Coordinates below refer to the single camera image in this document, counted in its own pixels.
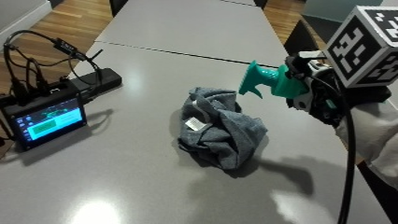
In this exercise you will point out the black chair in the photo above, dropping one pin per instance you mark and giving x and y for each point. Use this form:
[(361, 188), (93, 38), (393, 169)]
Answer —
[(117, 6), (261, 3)]

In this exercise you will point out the crumpled grey cloth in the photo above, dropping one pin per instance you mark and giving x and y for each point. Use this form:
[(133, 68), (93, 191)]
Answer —
[(225, 130)]

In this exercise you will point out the white marker cube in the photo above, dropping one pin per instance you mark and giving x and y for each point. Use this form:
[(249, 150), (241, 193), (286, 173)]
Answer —
[(355, 46)]

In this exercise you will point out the black rectangular box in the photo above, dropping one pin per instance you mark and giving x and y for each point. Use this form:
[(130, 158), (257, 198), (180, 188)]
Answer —
[(101, 79)]

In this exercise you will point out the small black touchscreen device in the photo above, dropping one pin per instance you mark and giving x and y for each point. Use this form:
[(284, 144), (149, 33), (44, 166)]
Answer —
[(47, 119)]

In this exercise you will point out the teal plastic spray trigger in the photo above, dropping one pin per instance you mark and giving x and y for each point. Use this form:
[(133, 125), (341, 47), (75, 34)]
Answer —
[(286, 83)]

